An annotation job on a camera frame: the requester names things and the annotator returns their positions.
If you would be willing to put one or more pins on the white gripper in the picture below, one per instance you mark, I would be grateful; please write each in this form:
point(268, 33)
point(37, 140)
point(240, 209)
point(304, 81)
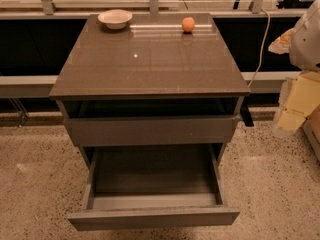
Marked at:
point(306, 45)

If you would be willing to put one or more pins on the grey drawer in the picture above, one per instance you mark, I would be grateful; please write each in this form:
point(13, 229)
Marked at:
point(162, 186)
point(93, 132)

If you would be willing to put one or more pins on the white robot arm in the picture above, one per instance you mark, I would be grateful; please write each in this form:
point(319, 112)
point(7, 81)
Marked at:
point(304, 51)

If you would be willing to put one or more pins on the grey glossy drawer cabinet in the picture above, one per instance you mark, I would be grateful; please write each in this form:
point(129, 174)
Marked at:
point(151, 68)

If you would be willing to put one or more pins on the grey top drawer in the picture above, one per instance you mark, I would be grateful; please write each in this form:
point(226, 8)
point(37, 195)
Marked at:
point(93, 132)

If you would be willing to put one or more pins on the orange fruit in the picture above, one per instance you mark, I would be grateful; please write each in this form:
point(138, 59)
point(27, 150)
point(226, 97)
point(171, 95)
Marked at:
point(188, 24)

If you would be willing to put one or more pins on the white bowl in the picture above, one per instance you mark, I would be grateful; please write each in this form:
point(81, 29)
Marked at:
point(115, 19)

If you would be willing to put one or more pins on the metal railing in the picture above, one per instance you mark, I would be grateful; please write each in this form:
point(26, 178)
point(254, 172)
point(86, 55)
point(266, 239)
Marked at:
point(39, 86)

